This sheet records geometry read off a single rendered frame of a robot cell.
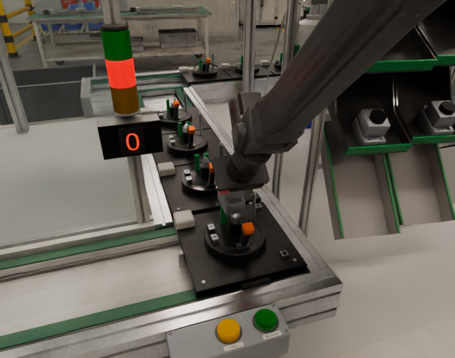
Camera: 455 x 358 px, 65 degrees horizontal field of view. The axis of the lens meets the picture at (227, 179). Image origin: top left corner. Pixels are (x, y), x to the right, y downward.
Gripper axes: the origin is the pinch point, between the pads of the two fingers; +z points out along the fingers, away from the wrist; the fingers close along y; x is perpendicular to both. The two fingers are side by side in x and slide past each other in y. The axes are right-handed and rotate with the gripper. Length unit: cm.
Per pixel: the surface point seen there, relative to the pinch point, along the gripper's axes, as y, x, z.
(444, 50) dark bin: -40.3, -12.6, -23.9
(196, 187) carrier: 3.8, -6.5, 20.8
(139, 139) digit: 17.4, -11.5, -3.1
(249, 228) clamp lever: -0.4, 10.5, -4.1
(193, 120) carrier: -7, -44, 55
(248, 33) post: -42, -87, 59
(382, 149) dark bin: -27.3, 1.9, -14.2
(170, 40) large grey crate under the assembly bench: -72, -359, 399
